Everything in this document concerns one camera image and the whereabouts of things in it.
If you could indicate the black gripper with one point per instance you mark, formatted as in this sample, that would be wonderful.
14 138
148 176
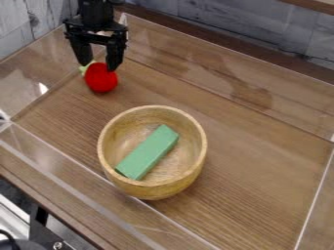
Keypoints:
109 34

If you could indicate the black table frame bracket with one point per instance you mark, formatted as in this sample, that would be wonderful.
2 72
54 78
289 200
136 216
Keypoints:
52 234

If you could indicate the red plush strawberry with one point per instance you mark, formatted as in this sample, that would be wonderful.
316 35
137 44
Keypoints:
98 79

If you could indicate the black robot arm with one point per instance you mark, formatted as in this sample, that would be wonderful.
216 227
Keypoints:
97 12

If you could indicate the wooden bowl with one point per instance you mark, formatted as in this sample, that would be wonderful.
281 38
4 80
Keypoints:
177 168

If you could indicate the clear acrylic tray wall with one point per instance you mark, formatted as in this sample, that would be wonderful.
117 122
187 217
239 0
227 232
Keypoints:
113 221

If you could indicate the green rectangular block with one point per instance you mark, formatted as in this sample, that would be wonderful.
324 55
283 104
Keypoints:
147 153

